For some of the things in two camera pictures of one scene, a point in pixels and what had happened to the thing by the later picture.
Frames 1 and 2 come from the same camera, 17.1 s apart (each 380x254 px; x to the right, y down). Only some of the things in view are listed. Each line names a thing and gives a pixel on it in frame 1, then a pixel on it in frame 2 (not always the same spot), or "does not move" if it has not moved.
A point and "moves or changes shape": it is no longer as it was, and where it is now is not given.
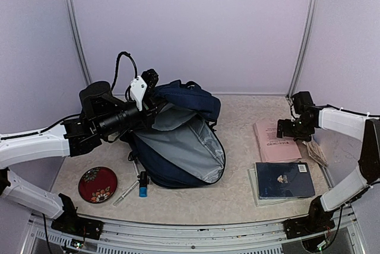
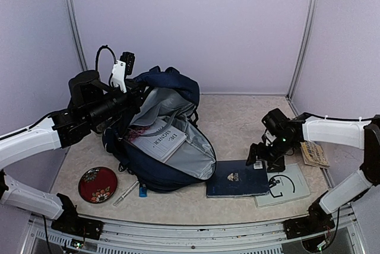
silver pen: (126, 193) does not move
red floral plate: (97, 184) does not move
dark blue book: (284, 180) → (236, 178)
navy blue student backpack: (180, 147) moves or changes shape
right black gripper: (288, 130) → (279, 165)
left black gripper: (150, 108) → (136, 95)
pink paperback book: (272, 148) → (160, 140)
